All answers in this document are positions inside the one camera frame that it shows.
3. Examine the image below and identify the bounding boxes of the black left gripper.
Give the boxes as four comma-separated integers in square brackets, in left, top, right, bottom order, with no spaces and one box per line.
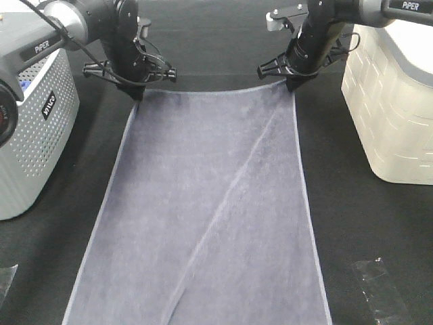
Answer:
[83,43,177,102]

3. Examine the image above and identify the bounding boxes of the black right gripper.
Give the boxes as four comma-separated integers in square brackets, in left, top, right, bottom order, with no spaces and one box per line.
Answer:
[257,30,348,92]

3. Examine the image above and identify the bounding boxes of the grey towel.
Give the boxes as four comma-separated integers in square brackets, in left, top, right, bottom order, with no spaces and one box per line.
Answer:
[63,81,332,324]

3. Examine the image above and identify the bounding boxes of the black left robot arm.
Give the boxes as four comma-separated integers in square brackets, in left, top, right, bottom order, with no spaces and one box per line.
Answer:
[1,1,177,144]

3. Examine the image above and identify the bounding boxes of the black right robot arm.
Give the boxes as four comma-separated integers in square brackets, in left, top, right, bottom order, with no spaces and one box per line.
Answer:
[257,0,432,91]

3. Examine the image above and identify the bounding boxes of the blue towel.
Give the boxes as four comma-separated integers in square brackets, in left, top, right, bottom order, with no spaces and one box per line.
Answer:
[20,80,31,91]

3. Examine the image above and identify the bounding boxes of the grey perforated laundry basket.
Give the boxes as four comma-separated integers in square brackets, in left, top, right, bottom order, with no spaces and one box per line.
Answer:
[0,12,81,221]

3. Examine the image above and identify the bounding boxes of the cream woven storage basket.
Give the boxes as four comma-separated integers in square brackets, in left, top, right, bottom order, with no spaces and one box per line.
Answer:
[341,20,432,185]

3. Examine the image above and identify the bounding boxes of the black table mat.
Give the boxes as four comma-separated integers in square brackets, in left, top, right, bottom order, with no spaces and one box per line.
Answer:
[1,1,432,324]

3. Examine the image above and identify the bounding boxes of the clear tape strip left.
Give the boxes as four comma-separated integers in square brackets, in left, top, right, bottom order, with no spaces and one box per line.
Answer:
[0,264,18,307]

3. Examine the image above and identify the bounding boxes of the clear tape strip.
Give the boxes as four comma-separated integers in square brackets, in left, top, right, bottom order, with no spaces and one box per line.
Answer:
[0,264,18,307]
[351,257,414,325]

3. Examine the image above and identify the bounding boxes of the clear tape strip right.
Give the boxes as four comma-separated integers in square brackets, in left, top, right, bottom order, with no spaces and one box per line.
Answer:
[351,257,414,325]

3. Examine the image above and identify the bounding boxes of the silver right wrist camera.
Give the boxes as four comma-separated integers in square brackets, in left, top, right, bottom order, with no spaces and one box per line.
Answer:
[265,3,309,33]

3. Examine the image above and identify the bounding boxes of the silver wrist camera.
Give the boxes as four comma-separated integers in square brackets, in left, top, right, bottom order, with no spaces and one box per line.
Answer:
[137,16,152,40]
[265,3,309,33]

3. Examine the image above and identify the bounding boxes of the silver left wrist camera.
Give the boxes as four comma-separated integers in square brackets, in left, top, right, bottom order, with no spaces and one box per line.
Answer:
[137,16,152,40]

